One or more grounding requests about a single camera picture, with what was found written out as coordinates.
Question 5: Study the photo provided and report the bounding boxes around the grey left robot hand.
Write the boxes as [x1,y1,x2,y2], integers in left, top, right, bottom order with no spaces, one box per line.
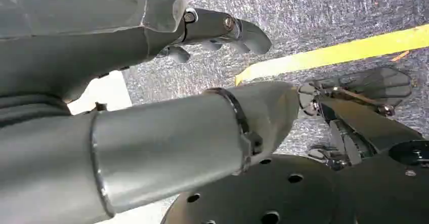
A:
[0,0,301,224]

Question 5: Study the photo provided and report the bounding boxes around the ribbed grey left arm sleeve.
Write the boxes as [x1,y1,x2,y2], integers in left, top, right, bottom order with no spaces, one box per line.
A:
[0,93,73,129]

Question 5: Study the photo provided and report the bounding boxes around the black perforated robot plate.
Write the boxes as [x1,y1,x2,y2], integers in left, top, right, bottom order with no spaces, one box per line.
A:
[160,139,429,224]

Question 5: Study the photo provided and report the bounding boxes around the yellow floor tape strip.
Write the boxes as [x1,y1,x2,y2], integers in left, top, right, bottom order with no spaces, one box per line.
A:
[234,24,429,86]

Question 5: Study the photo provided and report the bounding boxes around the small orange floor scrap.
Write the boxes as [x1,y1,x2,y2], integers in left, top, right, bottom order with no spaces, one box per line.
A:
[391,50,411,62]

